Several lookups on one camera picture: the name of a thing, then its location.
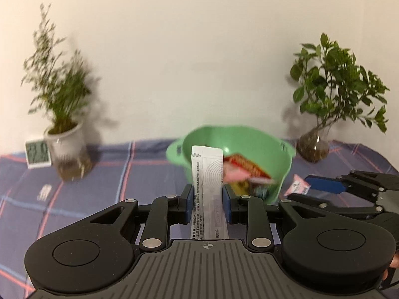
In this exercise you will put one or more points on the blue plaid tablecloth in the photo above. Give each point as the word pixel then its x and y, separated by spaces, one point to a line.
pixel 133 170

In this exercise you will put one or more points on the red gold snack box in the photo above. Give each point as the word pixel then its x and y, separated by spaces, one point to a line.
pixel 251 167

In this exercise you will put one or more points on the small pink candy packet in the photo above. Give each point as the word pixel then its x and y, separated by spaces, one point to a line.
pixel 298 186

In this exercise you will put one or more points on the pink white candy packet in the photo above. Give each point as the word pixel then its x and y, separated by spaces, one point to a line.
pixel 233 173

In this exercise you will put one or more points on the white digital clock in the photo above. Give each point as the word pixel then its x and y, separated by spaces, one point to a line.
pixel 37 153

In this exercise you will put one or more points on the white tag left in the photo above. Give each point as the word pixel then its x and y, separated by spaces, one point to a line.
pixel 44 192

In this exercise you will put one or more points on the pink yellow snack pouch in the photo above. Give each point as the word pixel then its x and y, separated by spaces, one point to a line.
pixel 241 188

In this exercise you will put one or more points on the leafy plant in glass vase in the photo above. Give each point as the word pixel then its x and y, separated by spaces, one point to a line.
pixel 333 87

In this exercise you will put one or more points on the person's right hand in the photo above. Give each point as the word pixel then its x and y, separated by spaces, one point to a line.
pixel 394 265

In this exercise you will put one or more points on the feathery plant in white pot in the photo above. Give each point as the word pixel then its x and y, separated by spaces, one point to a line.
pixel 62 91

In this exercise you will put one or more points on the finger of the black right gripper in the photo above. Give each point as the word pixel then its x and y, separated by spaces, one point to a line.
pixel 326 184
pixel 327 206

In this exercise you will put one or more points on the white long sachet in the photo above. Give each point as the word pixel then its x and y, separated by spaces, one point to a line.
pixel 208 221

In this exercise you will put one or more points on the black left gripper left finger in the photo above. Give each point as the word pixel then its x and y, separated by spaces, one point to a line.
pixel 185 205

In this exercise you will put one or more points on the green plastic bowl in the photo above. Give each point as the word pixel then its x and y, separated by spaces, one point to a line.
pixel 272 154

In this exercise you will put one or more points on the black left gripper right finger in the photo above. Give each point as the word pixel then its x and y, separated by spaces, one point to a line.
pixel 235 207

